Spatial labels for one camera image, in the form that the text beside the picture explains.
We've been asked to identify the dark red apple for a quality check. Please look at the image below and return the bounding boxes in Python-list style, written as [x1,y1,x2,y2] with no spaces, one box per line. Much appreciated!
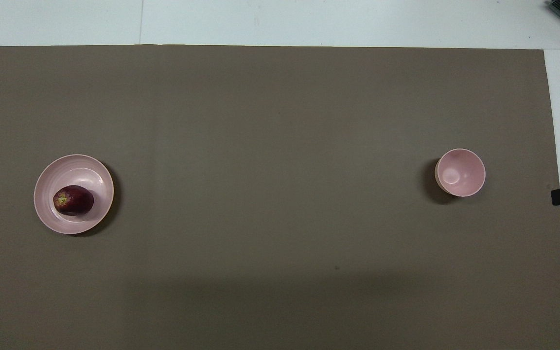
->
[53,185,95,216]

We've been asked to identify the pink bowl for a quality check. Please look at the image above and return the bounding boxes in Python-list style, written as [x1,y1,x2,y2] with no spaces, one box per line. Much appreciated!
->
[435,148,486,197]

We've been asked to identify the pink plate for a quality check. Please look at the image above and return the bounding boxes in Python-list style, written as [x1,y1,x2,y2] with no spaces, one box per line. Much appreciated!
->
[34,154,115,235]

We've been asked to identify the brown table mat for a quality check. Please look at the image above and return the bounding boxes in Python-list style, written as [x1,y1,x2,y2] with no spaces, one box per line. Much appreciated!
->
[0,45,560,350]

